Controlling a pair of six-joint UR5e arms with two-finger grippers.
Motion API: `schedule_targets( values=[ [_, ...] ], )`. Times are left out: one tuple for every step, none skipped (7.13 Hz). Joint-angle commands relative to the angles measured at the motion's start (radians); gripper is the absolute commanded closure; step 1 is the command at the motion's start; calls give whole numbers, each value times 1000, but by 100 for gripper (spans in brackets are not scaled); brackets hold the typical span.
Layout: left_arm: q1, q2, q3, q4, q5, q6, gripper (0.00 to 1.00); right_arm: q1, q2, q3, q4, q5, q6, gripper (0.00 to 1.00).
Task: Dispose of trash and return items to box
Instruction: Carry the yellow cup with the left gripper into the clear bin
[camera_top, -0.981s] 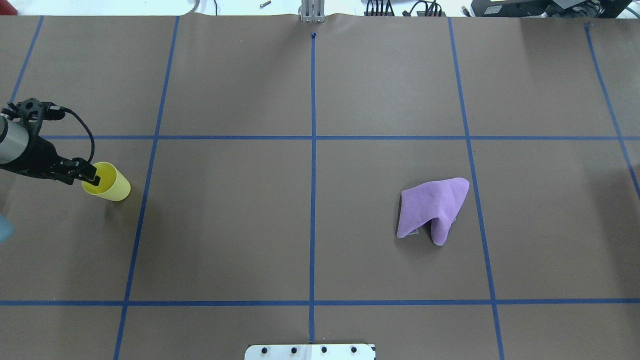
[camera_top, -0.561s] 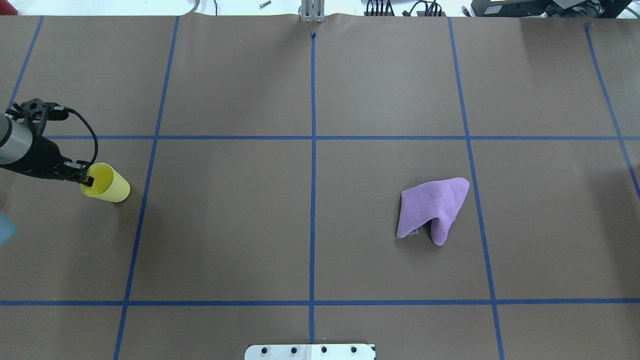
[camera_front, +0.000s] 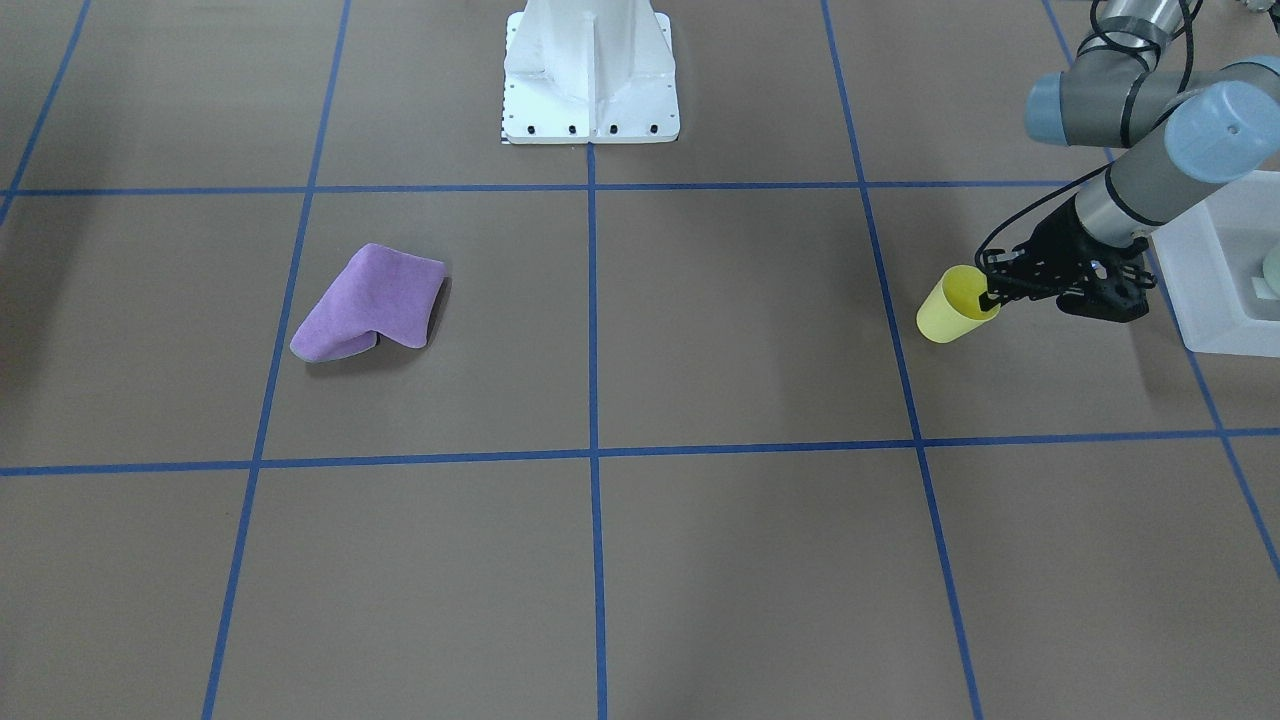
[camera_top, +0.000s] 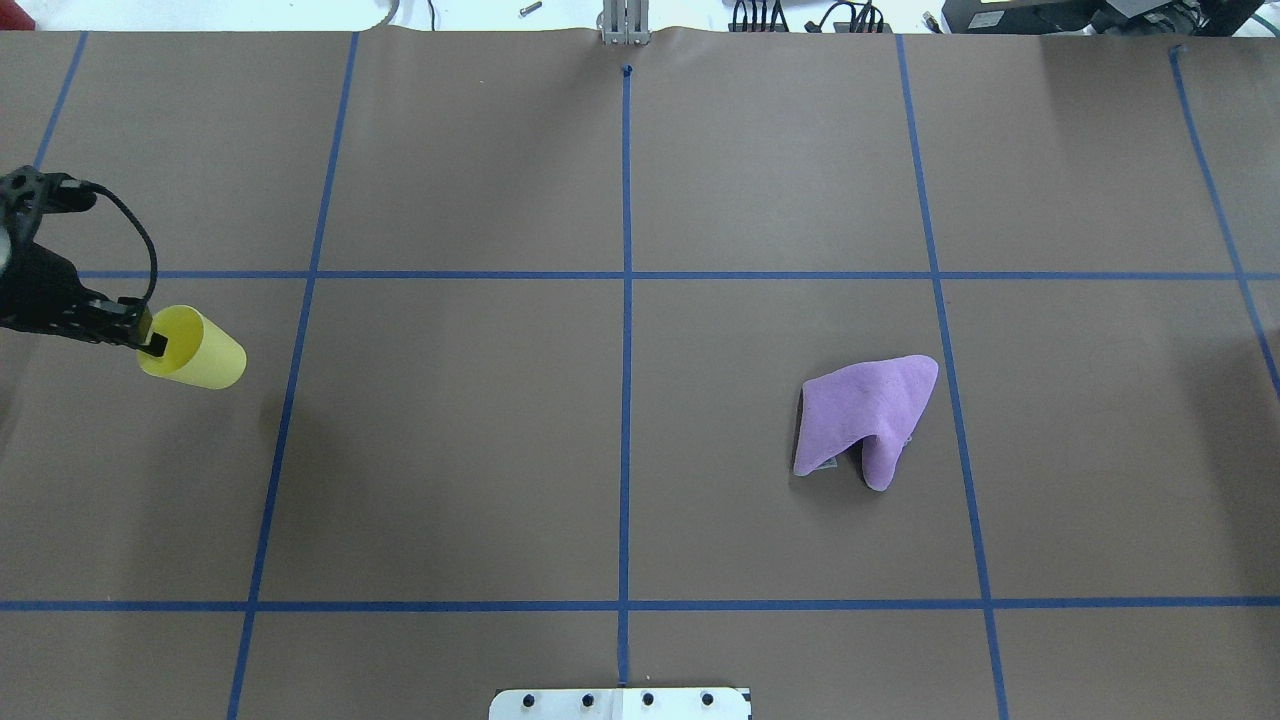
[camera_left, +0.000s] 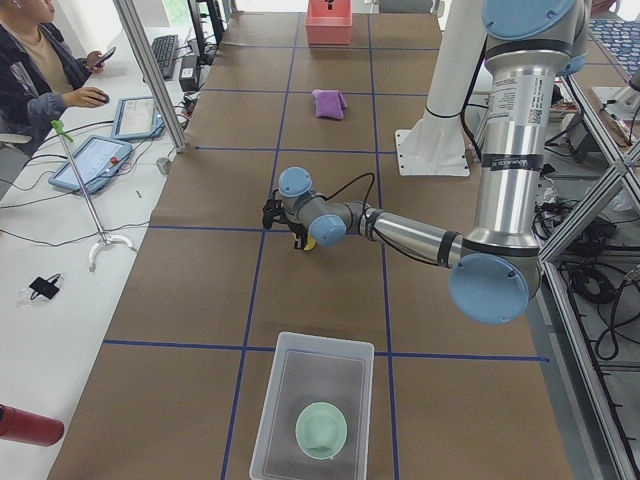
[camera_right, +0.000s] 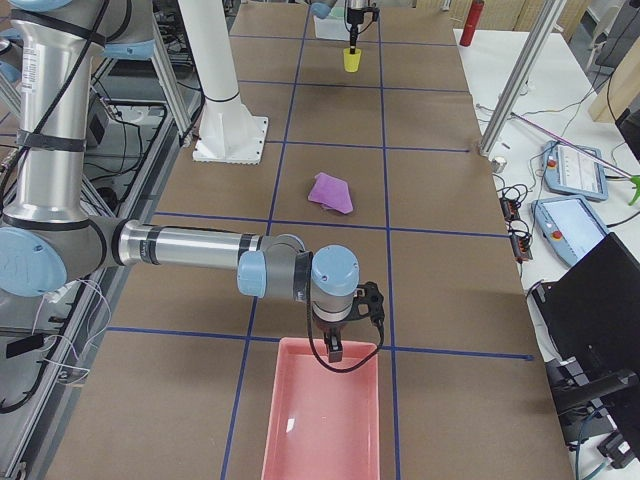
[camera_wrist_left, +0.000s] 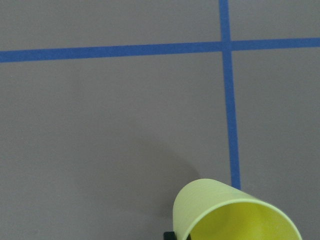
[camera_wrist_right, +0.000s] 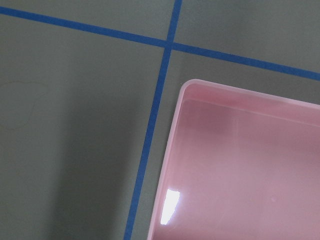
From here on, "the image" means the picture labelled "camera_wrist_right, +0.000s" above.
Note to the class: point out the pink plastic bin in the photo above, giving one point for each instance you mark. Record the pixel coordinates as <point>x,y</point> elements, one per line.
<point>239,165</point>

